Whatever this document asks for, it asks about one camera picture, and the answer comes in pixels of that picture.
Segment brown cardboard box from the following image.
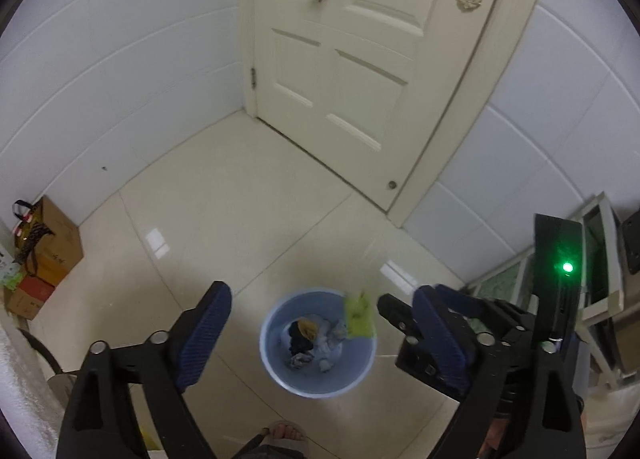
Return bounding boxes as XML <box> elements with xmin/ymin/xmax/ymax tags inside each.
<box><xmin>5</xmin><ymin>274</ymin><xmax>56</xmax><ymax>320</ymax></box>

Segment blue plastic bin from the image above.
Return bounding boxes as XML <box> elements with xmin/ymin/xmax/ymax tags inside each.
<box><xmin>259</xmin><ymin>287</ymin><xmax>377</xmax><ymax>397</ymax></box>

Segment white framed panels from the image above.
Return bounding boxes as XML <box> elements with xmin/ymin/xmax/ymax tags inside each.
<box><xmin>467</xmin><ymin>192</ymin><xmax>640</xmax><ymax>390</ymax></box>

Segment brown carrier box with handles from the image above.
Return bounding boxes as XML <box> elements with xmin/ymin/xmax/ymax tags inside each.
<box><xmin>12</xmin><ymin>196</ymin><xmax>83</xmax><ymax>287</ymax></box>

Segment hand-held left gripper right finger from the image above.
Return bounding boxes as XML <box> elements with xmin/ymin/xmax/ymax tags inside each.
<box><xmin>411</xmin><ymin>285</ymin><xmax>587</xmax><ymax>459</ymax></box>

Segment green snack wrapper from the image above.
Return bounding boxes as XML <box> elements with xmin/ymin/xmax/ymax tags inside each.
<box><xmin>344</xmin><ymin>291</ymin><xmax>376</xmax><ymax>339</ymax></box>

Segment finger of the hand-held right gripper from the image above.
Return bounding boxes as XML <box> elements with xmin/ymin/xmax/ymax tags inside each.
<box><xmin>377</xmin><ymin>293</ymin><xmax>463</xmax><ymax>400</ymax></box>
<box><xmin>434</xmin><ymin>284</ymin><xmax>501</xmax><ymax>327</ymax></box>

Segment person's foot in sandal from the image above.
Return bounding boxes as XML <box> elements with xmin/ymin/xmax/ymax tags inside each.
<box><xmin>263</xmin><ymin>420</ymin><xmax>307</xmax><ymax>442</ymax></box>

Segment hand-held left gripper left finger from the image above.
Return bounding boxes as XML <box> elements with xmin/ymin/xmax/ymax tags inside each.
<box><xmin>56</xmin><ymin>280</ymin><xmax>233</xmax><ymax>459</ymax></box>

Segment cream door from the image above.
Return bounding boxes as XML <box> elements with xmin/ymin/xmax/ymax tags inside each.
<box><xmin>245</xmin><ymin>0</ymin><xmax>516</xmax><ymax>227</ymax></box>

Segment black curved table frame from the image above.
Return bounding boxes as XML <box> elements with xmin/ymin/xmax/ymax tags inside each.
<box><xmin>17</xmin><ymin>328</ymin><xmax>63</xmax><ymax>375</ymax></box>

